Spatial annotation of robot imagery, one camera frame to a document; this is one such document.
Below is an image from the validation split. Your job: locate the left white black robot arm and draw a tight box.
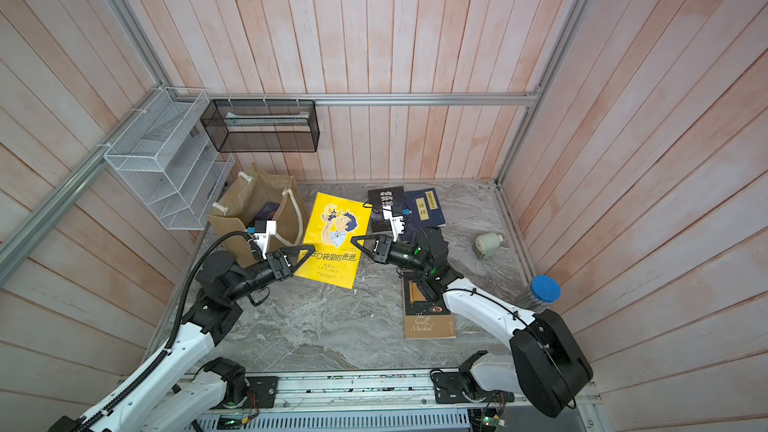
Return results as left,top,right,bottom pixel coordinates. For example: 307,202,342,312
51,245,315,431

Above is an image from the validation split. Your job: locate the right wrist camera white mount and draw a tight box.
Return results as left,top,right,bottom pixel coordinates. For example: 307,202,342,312
382,207,411,241

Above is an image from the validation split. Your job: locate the yellow cartoon book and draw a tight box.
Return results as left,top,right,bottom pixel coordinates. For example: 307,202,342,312
296,192,371,289

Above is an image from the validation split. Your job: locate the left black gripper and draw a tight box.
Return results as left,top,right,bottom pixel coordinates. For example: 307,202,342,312
225,245,315,302

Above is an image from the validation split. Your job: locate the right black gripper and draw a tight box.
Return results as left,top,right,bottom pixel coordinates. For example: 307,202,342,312
355,238,434,280

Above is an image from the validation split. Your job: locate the brown gold cover book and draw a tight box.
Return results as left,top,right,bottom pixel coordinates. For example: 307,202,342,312
402,278,457,340

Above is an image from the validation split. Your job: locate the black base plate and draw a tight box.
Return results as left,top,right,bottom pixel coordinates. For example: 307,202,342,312
229,376,279,410
429,368,479,404

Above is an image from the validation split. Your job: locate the burlap canvas tote bag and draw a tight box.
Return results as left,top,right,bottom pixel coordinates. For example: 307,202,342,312
208,164,308,252

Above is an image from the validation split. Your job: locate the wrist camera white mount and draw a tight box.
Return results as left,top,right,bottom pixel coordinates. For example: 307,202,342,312
246,220,277,261
382,207,411,241

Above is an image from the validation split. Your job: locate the navy book yellow label middle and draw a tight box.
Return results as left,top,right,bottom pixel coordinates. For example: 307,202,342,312
402,225,435,246

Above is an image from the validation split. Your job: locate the white wire mesh shelf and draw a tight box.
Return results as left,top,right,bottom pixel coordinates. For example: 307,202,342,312
104,87,234,231

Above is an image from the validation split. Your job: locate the black wolf title book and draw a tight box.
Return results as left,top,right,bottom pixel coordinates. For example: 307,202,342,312
367,186,408,233

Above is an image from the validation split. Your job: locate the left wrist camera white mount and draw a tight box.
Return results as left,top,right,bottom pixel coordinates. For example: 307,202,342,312
246,220,277,261

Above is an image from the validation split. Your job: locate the dark old man book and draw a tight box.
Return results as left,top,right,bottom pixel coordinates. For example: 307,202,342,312
248,201,280,228

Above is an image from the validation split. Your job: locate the aluminium mounting rail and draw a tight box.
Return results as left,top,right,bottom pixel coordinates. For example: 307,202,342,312
104,365,601,418

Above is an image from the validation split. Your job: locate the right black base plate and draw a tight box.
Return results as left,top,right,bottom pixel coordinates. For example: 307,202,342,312
429,368,479,404

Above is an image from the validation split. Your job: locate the clear jar blue lid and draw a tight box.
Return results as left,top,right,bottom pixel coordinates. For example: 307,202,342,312
513,275,562,313

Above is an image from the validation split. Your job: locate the navy book far right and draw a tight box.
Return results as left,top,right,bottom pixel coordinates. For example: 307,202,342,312
405,187,446,228

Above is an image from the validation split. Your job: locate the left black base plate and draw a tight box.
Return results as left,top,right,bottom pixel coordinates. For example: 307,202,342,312
229,376,279,410

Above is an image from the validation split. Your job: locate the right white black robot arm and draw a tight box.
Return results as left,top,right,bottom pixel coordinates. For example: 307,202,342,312
351,228,594,418

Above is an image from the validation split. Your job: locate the black wire mesh basket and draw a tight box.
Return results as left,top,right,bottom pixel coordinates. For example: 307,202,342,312
201,98,320,153

